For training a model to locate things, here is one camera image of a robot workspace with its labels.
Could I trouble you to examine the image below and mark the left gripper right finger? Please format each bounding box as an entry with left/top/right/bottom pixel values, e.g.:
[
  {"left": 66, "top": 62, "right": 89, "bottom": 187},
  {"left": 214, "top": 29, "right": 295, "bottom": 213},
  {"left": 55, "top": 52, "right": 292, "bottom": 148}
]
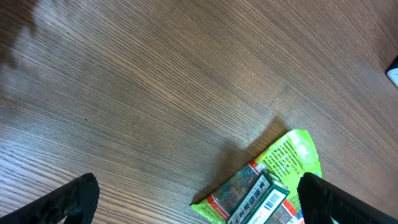
[{"left": 297, "top": 172, "right": 397, "bottom": 224}]

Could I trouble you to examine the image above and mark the white barcode scanner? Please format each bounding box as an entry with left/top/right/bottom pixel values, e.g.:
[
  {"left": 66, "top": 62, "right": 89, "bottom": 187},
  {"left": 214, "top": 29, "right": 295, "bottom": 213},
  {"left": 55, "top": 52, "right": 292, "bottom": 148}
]
[{"left": 386, "top": 56, "right": 398, "bottom": 87}]

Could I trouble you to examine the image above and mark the green snack bag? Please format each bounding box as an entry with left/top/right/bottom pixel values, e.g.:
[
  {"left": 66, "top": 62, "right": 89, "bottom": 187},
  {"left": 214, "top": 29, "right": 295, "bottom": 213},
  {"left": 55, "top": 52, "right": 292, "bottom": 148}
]
[{"left": 191, "top": 129, "right": 322, "bottom": 224}]

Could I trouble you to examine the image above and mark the green white small box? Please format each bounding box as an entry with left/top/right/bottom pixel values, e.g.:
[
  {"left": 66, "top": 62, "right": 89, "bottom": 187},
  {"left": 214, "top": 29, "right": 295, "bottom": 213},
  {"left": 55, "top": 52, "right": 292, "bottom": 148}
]
[{"left": 227, "top": 170, "right": 290, "bottom": 224}]

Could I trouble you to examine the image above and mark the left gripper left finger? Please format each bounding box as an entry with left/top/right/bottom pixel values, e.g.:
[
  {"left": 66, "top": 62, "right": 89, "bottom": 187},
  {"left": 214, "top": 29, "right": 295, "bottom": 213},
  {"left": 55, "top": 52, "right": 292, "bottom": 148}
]
[{"left": 1, "top": 173, "right": 100, "bottom": 224}]

